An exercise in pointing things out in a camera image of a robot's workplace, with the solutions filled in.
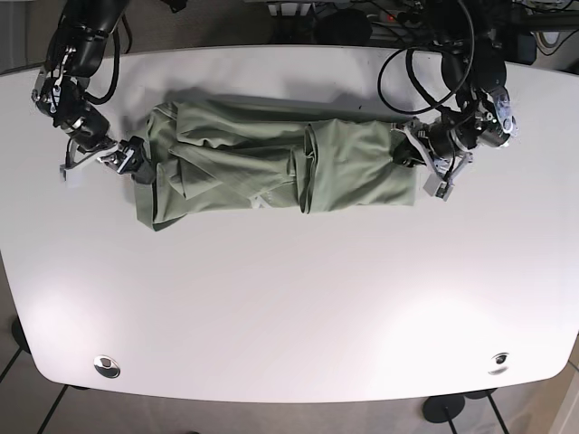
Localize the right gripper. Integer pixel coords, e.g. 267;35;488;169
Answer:
31;74;155;186

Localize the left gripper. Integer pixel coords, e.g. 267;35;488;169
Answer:
390;88;517;202

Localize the sage green polo shirt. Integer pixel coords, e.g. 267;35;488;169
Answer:
134;100;416;231

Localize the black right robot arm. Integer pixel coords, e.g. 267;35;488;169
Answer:
31;1;156;184

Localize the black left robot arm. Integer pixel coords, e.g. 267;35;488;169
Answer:
387;1;518;200

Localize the left silver table grommet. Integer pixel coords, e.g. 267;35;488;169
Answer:
93;354;120;379

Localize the silver table grommet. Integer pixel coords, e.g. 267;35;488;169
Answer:
93;354;120;379
487;353;509;375

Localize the right silver table grommet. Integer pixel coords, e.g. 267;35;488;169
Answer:
487;353;509;375

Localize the black round stand base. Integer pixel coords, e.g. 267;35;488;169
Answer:
422;394;465;424

